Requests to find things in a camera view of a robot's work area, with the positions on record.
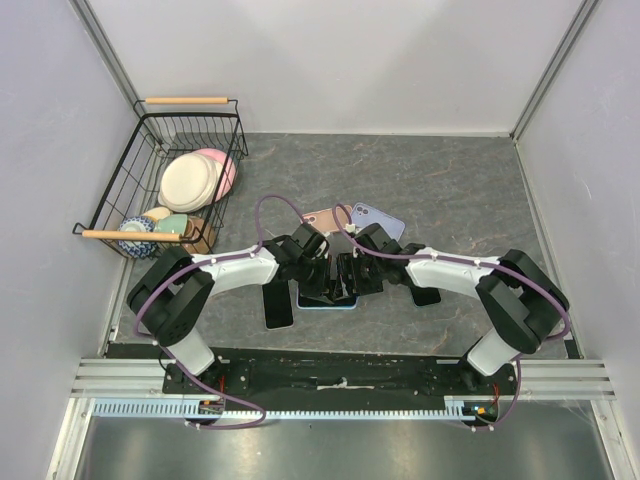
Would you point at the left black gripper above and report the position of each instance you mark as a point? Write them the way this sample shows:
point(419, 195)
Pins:
point(324, 280)

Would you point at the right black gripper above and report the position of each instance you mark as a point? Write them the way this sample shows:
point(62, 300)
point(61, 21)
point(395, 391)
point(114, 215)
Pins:
point(347, 264)

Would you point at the light blue phone case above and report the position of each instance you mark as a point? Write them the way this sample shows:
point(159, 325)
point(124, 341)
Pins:
point(299, 293)

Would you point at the blue phone black screen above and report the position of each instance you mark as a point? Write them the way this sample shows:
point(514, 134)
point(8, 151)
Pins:
point(324, 303)

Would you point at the purple phone case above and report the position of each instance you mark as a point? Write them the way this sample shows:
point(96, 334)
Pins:
point(364, 215)

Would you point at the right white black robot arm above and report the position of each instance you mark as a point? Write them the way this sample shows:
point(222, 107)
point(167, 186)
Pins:
point(524, 306)

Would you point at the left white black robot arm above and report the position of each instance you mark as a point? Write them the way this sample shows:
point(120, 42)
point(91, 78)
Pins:
point(170, 297)

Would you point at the white phone black screen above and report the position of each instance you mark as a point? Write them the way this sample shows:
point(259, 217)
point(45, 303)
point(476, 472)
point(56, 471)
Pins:
point(277, 306)

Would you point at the pink phone case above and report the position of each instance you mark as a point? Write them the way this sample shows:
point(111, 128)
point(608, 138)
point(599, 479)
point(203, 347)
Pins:
point(323, 220)

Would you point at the dark green phone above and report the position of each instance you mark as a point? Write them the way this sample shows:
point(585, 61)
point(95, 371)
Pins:
point(425, 296)

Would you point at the brown cup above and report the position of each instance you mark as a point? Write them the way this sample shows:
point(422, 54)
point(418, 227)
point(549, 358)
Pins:
point(199, 236)

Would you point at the pink plate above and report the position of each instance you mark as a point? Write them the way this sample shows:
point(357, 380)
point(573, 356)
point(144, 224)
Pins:
point(226, 166)

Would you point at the green cup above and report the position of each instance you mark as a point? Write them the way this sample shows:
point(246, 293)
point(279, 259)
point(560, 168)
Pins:
point(173, 224)

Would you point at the cream plate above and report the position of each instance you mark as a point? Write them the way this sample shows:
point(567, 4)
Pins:
point(189, 183)

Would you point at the cream small bowl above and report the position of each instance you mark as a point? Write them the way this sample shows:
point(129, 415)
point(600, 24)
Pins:
point(158, 213)

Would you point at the blue patterned bowl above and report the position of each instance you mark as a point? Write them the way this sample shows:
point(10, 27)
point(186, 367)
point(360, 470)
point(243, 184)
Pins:
point(134, 248)

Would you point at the grey cable duct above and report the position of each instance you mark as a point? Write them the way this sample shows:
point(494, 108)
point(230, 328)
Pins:
point(196, 411)

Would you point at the black wire basket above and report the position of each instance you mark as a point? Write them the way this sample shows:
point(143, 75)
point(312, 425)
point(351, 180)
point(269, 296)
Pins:
point(159, 138)

